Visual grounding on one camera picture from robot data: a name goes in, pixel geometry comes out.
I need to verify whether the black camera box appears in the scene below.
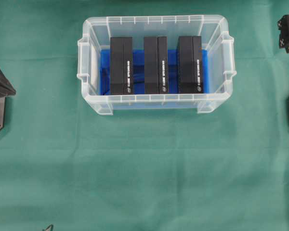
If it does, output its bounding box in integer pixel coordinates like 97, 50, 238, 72
178, 36, 204, 94
144, 36, 169, 94
110, 37, 134, 95

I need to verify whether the clear plastic storage case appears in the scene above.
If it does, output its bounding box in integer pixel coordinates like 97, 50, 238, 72
77, 14, 236, 116

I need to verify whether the green table cloth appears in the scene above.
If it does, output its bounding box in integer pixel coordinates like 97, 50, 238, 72
0, 0, 289, 231

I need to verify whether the small black tip object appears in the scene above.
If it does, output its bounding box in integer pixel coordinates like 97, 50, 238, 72
43, 224, 53, 231

